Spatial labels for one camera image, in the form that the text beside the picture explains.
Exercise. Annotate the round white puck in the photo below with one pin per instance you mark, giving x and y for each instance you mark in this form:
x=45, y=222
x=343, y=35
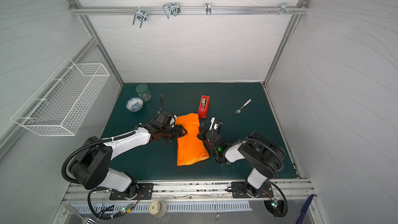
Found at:
x=158, y=208

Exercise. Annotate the fork with white handle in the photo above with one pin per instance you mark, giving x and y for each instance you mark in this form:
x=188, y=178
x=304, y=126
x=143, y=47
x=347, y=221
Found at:
x=244, y=105

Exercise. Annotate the green lidded glass jar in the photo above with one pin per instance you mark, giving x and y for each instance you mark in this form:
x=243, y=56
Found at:
x=143, y=92

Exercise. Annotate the metal u-bolt clamp middle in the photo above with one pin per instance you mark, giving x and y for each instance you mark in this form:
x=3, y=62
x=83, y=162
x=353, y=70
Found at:
x=171, y=9

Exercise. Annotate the white wire basket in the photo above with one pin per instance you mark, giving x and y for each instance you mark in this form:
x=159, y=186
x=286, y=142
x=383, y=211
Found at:
x=60, y=106

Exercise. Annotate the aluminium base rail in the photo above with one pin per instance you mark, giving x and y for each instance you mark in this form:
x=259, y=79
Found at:
x=221, y=189

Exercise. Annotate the blue handled tool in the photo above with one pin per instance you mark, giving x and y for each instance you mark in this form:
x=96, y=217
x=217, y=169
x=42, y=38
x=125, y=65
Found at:
x=304, y=209

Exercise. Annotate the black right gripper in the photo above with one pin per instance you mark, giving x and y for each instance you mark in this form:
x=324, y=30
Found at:
x=204, y=133

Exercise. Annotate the aluminium cross rail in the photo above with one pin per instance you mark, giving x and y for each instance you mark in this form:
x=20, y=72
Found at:
x=185, y=10

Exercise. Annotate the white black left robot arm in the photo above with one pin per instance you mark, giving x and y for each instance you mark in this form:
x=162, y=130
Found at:
x=89, y=165

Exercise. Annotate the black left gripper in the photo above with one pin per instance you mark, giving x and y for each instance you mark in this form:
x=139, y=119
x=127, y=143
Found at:
x=179, y=132

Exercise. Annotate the metal u-bolt clamp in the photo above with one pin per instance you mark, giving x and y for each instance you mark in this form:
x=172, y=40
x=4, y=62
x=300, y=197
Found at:
x=171, y=9
x=140, y=16

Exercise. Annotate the metal u-bolt clamp left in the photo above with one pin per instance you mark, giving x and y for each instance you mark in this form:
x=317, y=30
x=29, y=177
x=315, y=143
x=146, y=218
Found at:
x=140, y=16

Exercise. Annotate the blue white ceramic bowl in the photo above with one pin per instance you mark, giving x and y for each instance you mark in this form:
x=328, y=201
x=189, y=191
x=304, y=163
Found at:
x=134, y=104

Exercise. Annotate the metal ring clamp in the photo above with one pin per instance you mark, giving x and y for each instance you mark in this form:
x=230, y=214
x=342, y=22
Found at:
x=208, y=9

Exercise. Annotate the orange wrapping paper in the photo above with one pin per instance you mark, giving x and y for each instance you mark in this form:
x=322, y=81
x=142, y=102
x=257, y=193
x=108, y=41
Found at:
x=190, y=149

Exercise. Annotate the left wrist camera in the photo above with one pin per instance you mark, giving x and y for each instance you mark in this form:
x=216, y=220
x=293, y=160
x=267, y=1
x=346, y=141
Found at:
x=166, y=119

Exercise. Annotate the red tape dispenser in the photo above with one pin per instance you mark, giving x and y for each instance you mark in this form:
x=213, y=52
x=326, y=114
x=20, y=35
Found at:
x=203, y=107

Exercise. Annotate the metal bracket clamp right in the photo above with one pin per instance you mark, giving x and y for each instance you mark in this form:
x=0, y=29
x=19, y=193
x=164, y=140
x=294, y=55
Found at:
x=283, y=10

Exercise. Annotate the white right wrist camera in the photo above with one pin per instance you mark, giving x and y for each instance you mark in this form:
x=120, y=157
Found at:
x=215, y=124

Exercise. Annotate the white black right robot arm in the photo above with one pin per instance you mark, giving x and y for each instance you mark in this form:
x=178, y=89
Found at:
x=265, y=157

